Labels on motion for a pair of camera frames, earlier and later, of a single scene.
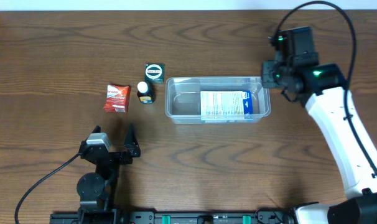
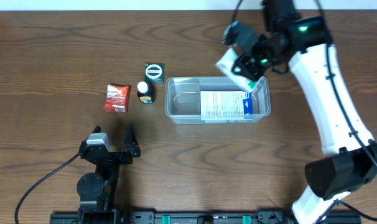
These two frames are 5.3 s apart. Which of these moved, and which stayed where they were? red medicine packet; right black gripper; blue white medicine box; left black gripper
Moved: right black gripper
Stayed: blue white medicine box; red medicine packet; left black gripper
